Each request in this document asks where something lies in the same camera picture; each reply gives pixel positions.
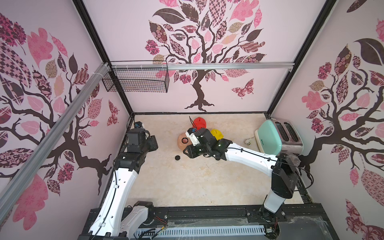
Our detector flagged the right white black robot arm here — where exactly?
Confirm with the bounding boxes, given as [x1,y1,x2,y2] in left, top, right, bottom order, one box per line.
[183,128,300,218]

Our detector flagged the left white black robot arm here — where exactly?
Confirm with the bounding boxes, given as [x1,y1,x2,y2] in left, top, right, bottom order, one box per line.
[78,128,158,240]

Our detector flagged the yellow piggy bank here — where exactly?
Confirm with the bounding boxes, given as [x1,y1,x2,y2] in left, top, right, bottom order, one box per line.
[211,129,224,141]

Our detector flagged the red piggy bank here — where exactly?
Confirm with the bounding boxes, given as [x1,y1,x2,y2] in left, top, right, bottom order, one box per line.
[193,117,207,130]

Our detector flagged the mint green toaster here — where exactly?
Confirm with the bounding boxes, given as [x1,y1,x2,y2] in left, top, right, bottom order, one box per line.
[255,119,304,155]

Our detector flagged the glass jar black lid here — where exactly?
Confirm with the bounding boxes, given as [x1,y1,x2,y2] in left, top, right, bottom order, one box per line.
[285,154,301,167]

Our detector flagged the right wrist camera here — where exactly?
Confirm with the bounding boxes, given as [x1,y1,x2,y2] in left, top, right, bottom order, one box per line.
[186,128,200,146]

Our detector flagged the black wire basket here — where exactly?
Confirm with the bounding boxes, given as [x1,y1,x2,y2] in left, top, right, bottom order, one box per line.
[102,60,170,93]

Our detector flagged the white cable duct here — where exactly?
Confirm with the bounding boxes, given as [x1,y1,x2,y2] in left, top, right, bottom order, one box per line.
[134,225,266,240]

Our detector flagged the back aluminium rail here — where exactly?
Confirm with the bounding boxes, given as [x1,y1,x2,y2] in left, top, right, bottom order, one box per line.
[112,62,295,71]

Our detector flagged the aluminium rail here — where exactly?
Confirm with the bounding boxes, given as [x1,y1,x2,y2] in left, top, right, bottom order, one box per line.
[1,63,110,222]
[112,62,295,71]

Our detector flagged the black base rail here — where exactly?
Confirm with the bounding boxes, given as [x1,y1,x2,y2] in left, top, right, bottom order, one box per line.
[86,203,325,224]

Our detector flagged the left aluminium rail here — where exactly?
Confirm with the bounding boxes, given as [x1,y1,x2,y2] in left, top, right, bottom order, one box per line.
[1,63,110,222]

